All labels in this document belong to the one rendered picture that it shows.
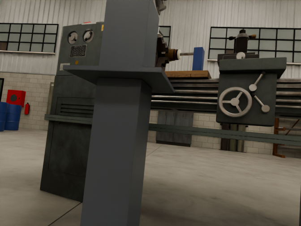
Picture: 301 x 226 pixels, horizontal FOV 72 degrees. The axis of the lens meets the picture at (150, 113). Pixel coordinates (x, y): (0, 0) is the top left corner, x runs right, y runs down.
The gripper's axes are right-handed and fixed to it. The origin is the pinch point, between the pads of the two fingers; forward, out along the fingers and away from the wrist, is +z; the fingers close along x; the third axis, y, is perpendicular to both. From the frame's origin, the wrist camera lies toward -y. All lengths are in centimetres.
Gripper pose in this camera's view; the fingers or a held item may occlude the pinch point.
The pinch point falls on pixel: (158, 13)
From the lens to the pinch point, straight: 161.6
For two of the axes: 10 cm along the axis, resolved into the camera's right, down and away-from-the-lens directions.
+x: 4.0, -2.3, 8.9
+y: 9.2, 0.6, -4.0
